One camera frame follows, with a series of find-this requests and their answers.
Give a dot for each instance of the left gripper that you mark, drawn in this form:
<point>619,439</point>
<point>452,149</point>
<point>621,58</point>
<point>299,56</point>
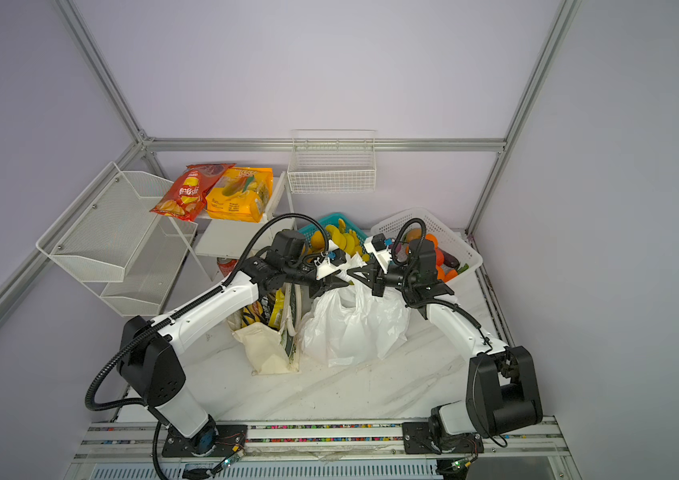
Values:
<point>326,284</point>

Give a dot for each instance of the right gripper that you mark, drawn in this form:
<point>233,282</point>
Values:
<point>378,284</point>

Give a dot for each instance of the white plastic bag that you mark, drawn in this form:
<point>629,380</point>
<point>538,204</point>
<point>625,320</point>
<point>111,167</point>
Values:
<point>348,326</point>

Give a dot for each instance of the yellow snack packet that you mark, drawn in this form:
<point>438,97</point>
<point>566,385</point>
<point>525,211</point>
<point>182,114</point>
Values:
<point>276,304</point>

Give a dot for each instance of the black yellow chips bag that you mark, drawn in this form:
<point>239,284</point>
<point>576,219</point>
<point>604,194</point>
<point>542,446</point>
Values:
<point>253,313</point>

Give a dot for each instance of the beige canvas tote bag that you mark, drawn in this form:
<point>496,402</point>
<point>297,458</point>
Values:
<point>270,352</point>

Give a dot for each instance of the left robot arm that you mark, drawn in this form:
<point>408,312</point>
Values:
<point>149,358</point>

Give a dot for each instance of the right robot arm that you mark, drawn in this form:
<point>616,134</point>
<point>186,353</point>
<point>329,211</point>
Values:
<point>502,393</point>

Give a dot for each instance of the small yellow banana bunch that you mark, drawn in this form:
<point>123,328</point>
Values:
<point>346,237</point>

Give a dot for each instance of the teal plastic basket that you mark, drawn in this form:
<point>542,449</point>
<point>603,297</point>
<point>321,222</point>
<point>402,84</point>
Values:
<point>314,240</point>

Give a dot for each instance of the red toy tomato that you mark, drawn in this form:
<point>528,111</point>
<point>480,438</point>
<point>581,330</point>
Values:
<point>440,257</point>

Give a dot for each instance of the orange toy fruit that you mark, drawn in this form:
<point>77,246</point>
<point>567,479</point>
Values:
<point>431,238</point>
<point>445,274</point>

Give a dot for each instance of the dark wrinkled toy eggplant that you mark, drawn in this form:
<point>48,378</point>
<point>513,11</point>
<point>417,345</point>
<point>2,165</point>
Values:
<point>451,261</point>

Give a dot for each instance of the white plastic basket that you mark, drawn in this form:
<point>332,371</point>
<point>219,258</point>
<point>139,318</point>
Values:
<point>449,241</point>

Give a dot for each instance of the orange snack bag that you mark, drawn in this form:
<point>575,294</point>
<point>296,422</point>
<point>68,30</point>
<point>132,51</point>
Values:
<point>241,194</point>

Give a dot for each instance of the red chips bag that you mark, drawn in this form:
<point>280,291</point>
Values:
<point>185,200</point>

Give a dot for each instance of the white mesh shelf rack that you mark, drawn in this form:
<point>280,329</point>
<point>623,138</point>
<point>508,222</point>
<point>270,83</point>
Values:
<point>113,244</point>

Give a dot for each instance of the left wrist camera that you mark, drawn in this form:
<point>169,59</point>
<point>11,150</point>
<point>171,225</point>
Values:
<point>324,269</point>

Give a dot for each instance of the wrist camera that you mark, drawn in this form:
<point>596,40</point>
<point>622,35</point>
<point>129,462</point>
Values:
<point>324,269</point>
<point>377,246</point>

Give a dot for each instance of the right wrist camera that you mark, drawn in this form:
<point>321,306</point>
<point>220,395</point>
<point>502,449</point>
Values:
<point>377,246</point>

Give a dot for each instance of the white wire wall basket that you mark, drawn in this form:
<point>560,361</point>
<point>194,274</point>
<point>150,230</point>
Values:
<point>325,161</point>

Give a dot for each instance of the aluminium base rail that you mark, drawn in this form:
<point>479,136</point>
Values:
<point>343,449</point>

